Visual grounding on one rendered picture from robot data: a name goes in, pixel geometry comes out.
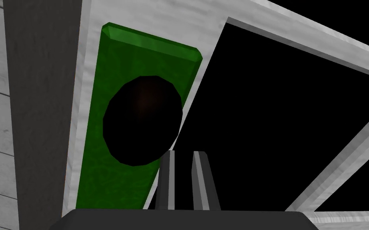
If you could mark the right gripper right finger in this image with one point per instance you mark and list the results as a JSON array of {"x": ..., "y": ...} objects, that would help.
[{"x": 203, "y": 185}]

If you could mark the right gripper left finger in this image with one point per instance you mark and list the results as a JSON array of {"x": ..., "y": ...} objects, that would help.
[{"x": 168, "y": 182}]

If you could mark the black round door knob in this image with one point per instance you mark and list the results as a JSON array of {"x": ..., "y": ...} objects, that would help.
[{"x": 142, "y": 121}]

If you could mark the green door plate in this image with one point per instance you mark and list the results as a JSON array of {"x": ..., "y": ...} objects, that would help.
[{"x": 114, "y": 80}]

